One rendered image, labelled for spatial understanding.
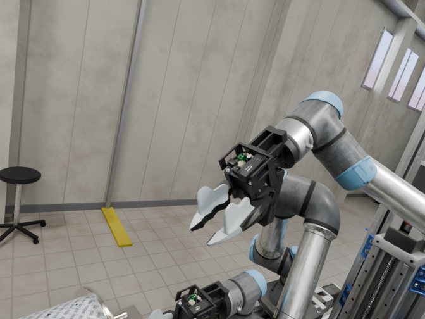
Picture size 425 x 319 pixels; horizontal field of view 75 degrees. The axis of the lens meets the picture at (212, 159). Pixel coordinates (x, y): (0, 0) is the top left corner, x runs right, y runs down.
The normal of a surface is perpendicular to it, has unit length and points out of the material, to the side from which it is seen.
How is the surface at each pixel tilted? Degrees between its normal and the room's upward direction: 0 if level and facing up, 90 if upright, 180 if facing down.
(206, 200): 91
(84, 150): 90
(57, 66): 90
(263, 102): 90
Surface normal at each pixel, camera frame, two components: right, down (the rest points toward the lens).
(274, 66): 0.54, 0.36
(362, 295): -0.80, -0.06
